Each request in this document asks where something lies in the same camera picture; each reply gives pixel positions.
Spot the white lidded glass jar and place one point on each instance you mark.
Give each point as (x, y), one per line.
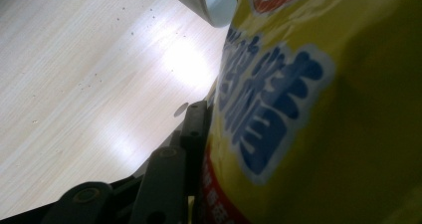
(199, 5)

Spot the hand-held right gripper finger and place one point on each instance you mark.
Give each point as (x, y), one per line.
(195, 134)

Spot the yellow seasoning pouch green cap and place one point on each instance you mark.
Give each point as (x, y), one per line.
(315, 117)

